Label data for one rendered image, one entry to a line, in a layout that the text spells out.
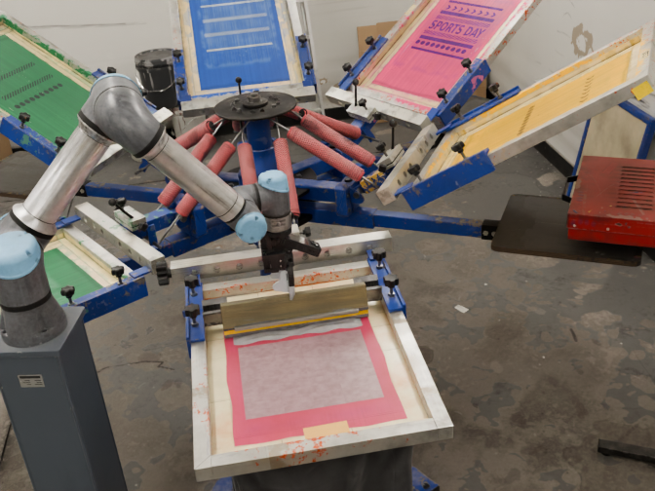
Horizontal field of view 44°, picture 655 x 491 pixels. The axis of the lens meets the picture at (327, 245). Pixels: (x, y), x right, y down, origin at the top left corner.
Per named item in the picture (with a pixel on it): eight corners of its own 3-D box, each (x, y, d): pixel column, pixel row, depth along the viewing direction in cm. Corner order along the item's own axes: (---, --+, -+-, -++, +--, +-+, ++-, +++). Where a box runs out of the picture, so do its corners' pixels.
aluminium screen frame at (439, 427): (453, 438, 186) (453, 426, 184) (196, 482, 180) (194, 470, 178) (379, 269, 255) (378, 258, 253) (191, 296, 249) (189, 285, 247)
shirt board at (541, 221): (643, 225, 283) (646, 205, 279) (637, 285, 251) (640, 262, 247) (289, 192, 329) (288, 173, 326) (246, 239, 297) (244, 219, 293)
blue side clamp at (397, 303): (406, 325, 229) (405, 304, 225) (389, 327, 228) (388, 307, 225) (383, 272, 255) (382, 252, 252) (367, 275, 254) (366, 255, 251)
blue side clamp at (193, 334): (208, 356, 223) (204, 335, 220) (189, 358, 223) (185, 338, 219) (205, 299, 249) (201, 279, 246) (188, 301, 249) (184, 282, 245)
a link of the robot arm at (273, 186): (251, 171, 212) (283, 166, 214) (255, 209, 217) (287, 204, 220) (258, 182, 206) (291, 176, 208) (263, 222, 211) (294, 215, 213)
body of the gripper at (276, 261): (262, 262, 226) (257, 223, 220) (293, 258, 227) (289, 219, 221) (264, 276, 219) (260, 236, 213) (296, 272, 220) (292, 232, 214)
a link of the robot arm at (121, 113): (122, 90, 171) (281, 223, 196) (117, 76, 180) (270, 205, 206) (85, 130, 172) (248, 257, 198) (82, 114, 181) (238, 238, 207)
